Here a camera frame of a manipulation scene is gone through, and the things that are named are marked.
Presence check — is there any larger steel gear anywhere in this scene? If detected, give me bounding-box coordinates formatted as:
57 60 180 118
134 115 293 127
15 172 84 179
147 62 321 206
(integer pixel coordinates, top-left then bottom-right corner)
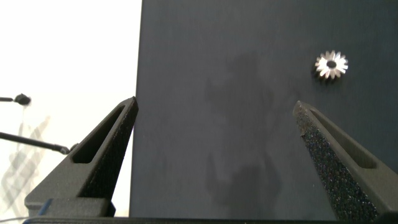
312 50 349 82

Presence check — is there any black rod with knob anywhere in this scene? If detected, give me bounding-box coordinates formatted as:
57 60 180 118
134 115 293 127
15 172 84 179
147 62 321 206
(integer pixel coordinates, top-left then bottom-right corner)
0 93 32 106

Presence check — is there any thin black rod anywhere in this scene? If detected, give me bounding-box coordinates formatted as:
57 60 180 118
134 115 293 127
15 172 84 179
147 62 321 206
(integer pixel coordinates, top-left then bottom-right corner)
0 131 79 156

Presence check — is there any dark mat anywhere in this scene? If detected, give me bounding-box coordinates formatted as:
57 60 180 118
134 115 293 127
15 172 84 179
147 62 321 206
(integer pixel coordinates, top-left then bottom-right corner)
129 0 398 219

